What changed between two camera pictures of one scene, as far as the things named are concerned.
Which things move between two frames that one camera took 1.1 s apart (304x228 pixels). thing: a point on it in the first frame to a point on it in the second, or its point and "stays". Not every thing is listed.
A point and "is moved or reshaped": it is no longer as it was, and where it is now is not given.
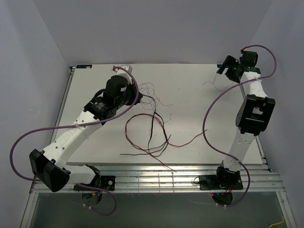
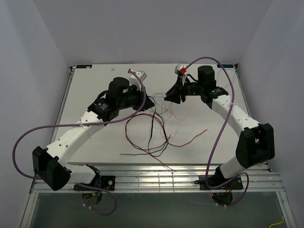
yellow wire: x=280 y=222 stays
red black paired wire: x=164 y=131 stays
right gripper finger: x=229 y=61 to x=174 y=95
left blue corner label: x=84 y=66 stays
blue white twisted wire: x=214 y=85 is moved or reshaped
